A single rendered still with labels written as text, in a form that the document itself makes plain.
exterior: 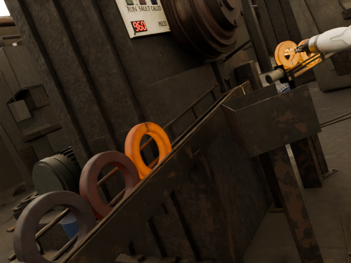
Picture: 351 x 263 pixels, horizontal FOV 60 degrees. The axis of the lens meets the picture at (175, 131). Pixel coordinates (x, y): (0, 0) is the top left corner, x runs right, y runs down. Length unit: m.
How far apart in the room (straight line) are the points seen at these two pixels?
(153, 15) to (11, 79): 4.30
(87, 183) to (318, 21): 3.71
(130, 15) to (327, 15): 3.16
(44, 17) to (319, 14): 3.27
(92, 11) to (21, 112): 4.10
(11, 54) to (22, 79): 0.41
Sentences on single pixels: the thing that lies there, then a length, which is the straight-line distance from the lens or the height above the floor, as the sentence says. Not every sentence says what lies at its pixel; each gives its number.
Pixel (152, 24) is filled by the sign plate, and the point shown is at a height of 1.10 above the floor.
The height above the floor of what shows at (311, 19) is 0.93.
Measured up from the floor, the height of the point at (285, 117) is 0.66.
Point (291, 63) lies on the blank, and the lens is 1.89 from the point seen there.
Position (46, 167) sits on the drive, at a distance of 2.12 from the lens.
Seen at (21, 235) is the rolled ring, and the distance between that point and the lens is 0.70.
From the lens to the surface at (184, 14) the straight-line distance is 1.36.
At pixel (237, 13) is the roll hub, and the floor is 1.04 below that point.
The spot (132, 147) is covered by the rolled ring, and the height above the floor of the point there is 0.72.
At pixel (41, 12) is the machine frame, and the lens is 1.57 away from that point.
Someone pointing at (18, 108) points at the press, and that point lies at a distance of 5.26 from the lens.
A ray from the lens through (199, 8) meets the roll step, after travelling 1.37.
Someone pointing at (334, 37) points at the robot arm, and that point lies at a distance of 1.60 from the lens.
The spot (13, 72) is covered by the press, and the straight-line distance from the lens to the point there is 5.43.
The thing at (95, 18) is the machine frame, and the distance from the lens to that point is 1.27.
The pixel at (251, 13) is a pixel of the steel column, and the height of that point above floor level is 1.90.
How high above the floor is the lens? 0.86
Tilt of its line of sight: 9 degrees down
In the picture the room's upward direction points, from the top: 21 degrees counter-clockwise
